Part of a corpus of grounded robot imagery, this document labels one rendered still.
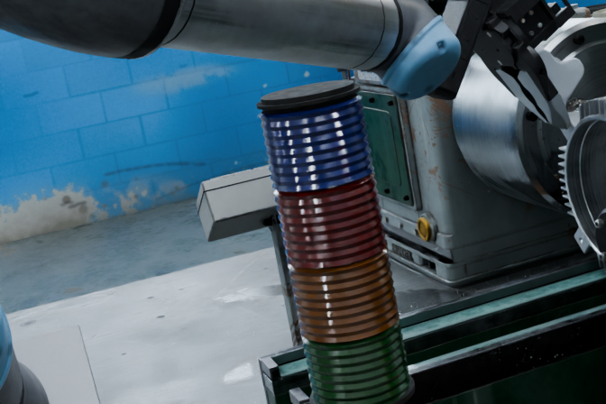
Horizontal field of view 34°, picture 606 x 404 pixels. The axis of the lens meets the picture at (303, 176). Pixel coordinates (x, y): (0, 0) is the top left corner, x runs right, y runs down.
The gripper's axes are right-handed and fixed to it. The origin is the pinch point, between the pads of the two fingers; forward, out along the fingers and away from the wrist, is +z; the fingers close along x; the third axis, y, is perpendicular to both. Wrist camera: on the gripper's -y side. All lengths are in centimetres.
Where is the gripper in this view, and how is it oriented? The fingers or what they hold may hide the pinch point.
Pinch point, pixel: (554, 123)
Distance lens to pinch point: 107.5
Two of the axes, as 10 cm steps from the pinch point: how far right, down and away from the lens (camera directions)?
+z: 6.2, 7.2, 3.1
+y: 7.2, -6.8, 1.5
